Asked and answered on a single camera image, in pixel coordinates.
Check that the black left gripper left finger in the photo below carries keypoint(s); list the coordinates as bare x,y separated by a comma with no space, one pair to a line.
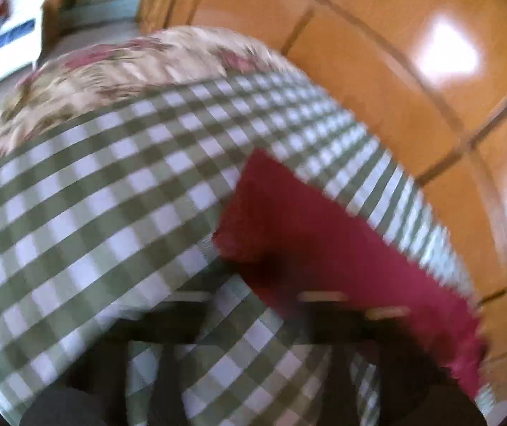
92,391

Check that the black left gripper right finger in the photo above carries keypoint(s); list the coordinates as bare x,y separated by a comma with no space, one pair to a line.
413,390

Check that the maroon long-sleeve shirt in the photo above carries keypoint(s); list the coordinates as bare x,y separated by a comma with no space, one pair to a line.
291,238

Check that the green white checkered bedsheet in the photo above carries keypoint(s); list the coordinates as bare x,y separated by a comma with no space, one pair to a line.
111,214

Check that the floral quilt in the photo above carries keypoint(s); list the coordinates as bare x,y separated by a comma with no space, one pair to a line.
102,74

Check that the orange wooden wardrobe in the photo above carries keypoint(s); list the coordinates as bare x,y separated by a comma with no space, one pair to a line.
429,77

